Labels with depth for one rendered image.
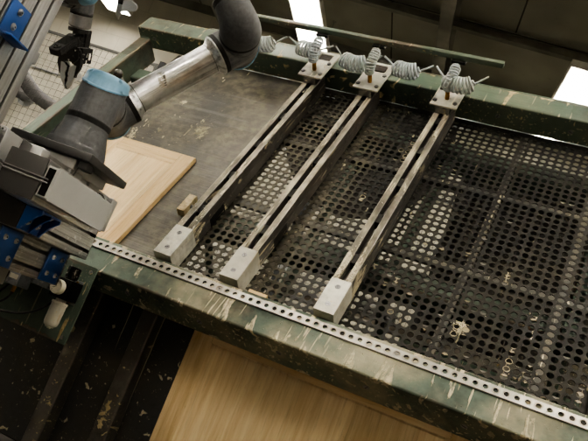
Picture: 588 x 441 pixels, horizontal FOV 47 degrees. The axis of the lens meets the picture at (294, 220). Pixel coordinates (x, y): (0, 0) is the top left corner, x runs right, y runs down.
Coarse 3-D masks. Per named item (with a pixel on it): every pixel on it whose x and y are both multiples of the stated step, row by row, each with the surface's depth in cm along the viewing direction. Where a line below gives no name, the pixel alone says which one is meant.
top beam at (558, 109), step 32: (160, 32) 299; (192, 32) 295; (256, 64) 285; (288, 64) 277; (384, 96) 265; (416, 96) 258; (480, 96) 248; (512, 96) 247; (512, 128) 248; (544, 128) 242; (576, 128) 236
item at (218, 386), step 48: (192, 336) 213; (192, 384) 209; (240, 384) 205; (288, 384) 201; (192, 432) 204; (240, 432) 200; (288, 432) 196; (336, 432) 192; (384, 432) 189; (432, 432) 185
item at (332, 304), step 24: (456, 72) 238; (456, 96) 247; (432, 120) 244; (432, 144) 233; (408, 168) 227; (384, 192) 217; (408, 192) 220; (384, 216) 209; (360, 240) 202; (384, 240) 210; (360, 264) 195; (336, 288) 189; (336, 312) 184
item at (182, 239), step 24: (312, 48) 257; (312, 72) 265; (312, 96) 264; (288, 120) 250; (264, 144) 239; (240, 168) 230; (216, 192) 225; (192, 216) 215; (216, 216) 221; (168, 240) 207; (192, 240) 211
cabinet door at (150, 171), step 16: (112, 144) 253; (128, 144) 252; (144, 144) 252; (112, 160) 246; (128, 160) 246; (144, 160) 245; (160, 160) 245; (176, 160) 244; (192, 160) 243; (128, 176) 239; (144, 176) 239; (160, 176) 238; (176, 176) 237; (112, 192) 233; (128, 192) 233; (144, 192) 232; (160, 192) 231; (128, 208) 227; (144, 208) 226; (112, 224) 221; (128, 224) 221; (112, 240) 216
